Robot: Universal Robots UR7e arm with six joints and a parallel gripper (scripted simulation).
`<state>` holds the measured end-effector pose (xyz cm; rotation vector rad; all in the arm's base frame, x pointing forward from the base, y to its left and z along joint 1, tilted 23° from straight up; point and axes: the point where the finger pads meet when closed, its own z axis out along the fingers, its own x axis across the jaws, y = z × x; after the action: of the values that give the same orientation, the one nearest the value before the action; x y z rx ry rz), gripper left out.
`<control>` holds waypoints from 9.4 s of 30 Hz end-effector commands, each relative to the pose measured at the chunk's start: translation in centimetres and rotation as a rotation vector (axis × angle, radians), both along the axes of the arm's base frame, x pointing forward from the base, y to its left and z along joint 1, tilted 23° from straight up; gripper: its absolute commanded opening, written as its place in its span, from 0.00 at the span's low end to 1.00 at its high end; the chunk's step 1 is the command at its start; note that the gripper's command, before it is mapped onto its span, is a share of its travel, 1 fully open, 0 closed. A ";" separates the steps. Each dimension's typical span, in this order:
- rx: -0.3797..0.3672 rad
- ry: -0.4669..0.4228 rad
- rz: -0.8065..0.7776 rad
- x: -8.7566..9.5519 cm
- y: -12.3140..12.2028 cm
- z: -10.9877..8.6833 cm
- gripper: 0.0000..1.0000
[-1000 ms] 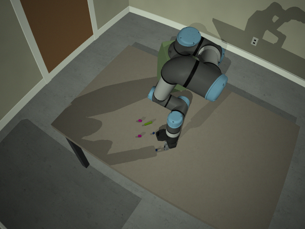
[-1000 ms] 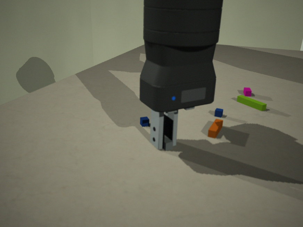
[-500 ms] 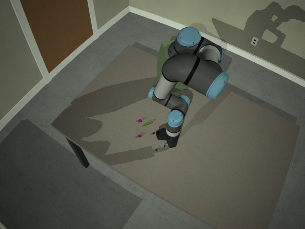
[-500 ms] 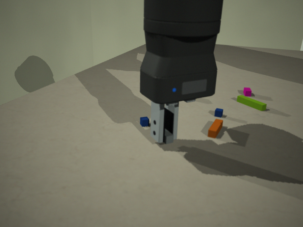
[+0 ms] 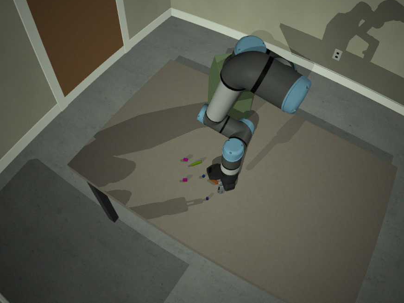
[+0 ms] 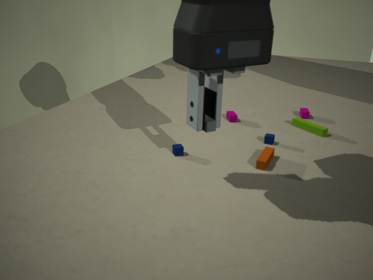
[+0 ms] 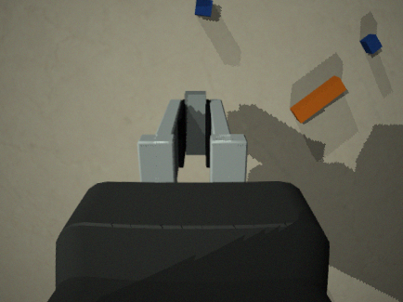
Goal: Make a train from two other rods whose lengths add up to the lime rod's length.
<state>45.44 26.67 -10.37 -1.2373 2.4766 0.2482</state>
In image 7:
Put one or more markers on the small blue cube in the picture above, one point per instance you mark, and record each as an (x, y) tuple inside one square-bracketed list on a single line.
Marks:
[(371, 43), (204, 8)]

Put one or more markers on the grey rectangular block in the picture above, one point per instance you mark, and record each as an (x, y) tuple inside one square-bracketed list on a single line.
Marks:
[(195, 122)]

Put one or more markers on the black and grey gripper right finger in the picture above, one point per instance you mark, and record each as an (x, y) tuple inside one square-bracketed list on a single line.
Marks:
[(226, 153)]

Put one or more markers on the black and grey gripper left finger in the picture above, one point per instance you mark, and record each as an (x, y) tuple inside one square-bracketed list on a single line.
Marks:
[(160, 155)]

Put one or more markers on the orange rectangular block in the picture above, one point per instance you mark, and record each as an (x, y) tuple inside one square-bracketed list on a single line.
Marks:
[(317, 99)]

